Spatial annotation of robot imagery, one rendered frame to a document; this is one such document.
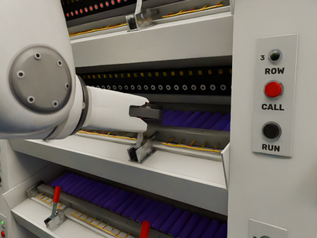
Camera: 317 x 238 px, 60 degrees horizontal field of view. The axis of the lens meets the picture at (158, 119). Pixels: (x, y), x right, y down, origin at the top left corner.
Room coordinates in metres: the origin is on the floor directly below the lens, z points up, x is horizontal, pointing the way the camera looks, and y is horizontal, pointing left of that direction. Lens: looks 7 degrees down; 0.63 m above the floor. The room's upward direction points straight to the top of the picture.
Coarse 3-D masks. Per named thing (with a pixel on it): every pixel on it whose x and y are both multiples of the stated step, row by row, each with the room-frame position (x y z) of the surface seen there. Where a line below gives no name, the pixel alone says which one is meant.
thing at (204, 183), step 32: (160, 96) 0.59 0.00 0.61; (192, 96) 0.54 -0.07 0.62; (224, 96) 0.50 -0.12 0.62; (64, 160) 0.55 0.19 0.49; (96, 160) 0.47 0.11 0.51; (160, 160) 0.41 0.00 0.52; (192, 160) 0.39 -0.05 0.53; (224, 160) 0.31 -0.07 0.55; (160, 192) 0.40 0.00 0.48; (192, 192) 0.35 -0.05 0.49; (224, 192) 0.32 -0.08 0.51
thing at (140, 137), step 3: (141, 117) 0.44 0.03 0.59; (138, 132) 0.43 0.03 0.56; (138, 135) 0.43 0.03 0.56; (141, 135) 0.43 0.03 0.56; (138, 138) 0.43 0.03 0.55; (141, 138) 0.43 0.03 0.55; (138, 141) 0.43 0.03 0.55; (141, 141) 0.43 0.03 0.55; (138, 144) 0.43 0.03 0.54; (141, 144) 0.43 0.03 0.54
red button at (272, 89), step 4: (268, 84) 0.29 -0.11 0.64; (272, 84) 0.28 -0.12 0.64; (276, 84) 0.28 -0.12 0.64; (268, 88) 0.28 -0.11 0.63; (272, 88) 0.28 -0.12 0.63; (276, 88) 0.28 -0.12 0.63; (280, 88) 0.28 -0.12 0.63; (268, 92) 0.28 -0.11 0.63; (272, 92) 0.28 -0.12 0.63; (276, 92) 0.28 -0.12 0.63; (280, 92) 0.28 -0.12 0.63; (272, 96) 0.28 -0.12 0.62; (276, 96) 0.28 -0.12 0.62
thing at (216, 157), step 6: (78, 132) 0.58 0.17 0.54; (96, 138) 0.54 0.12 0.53; (102, 138) 0.53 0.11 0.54; (108, 138) 0.51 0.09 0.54; (114, 138) 0.51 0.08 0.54; (132, 144) 0.48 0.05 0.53; (162, 150) 0.44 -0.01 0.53; (168, 150) 0.43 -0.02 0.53; (174, 150) 0.42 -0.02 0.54; (180, 150) 0.41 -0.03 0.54; (186, 150) 0.41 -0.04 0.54; (198, 156) 0.39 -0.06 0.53; (204, 156) 0.39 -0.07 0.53; (210, 156) 0.38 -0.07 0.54; (216, 156) 0.38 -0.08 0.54
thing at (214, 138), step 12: (84, 132) 0.56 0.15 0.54; (108, 132) 0.55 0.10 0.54; (120, 132) 0.52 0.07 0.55; (132, 132) 0.50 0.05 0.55; (144, 132) 0.48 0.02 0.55; (168, 132) 0.45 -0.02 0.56; (180, 132) 0.44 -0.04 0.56; (192, 132) 0.42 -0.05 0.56; (204, 132) 0.42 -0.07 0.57; (216, 132) 0.41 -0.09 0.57; (228, 132) 0.40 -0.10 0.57; (168, 144) 0.44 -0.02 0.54; (192, 144) 0.43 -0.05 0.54; (204, 144) 0.40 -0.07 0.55; (216, 144) 0.40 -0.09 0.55
